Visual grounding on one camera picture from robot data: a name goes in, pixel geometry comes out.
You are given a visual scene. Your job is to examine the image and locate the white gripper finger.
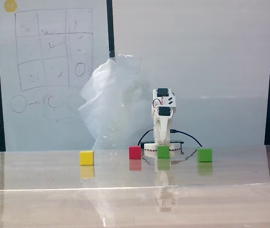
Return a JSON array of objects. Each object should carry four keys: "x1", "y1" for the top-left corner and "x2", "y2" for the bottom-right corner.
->
[
  {"x1": 154, "y1": 120, "x2": 162, "y2": 143},
  {"x1": 160, "y1": 116, "x2": 171, "y2": 144}
]

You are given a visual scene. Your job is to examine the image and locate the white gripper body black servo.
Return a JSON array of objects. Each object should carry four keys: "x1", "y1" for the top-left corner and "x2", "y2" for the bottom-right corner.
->
[{"x1": 152, "y1": 105, "x2": 176, "y2": 124}]

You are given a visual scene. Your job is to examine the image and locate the green cube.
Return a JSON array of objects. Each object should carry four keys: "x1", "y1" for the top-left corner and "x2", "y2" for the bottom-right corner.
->
[
  {"x1": 197, "y1": 147, "x2": 213, "y2": 163},
  {"x1": 157, "y1": 145, "x2": 170, "y2": 159}
]

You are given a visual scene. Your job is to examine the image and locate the red cube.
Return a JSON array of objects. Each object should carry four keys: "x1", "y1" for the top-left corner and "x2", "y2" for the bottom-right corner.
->
[{"x1": 128, "y1": 145, "x2": 142, "y2": 160}]

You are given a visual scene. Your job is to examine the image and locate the yellow cube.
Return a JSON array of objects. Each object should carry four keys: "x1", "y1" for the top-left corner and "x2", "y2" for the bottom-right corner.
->
[{"x1": 79, "y1": 150, "x2": 95, "y2": 166}]

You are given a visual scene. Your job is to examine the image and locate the clear plastic bag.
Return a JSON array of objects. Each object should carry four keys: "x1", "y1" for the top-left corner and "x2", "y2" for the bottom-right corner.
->
[{"x1": 77, "y1": 54, "x2": 155, "y2": 151}]

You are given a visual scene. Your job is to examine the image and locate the blank whiteboard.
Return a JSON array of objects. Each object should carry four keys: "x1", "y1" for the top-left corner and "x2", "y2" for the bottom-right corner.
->
[{"x1": 112, "y1": 0, "x2": 270, "y2": 146}]

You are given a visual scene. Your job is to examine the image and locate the whiteboard with grid drawing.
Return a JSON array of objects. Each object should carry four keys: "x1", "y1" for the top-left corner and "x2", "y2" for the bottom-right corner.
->
[{"x1": 0, "y1": 0, "x2": 111, "y2": 152}]

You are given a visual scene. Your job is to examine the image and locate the yellow round magnet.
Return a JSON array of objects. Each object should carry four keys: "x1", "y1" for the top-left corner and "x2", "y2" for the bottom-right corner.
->
[{"x1": 4, "y1": 0, "x2": 18, "y2": 13}]

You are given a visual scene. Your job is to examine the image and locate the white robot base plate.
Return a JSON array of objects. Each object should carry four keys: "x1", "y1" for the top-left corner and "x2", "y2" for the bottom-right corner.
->
[{"x1": 140, "y1": 140, "x2": 185, "y2": 152}]

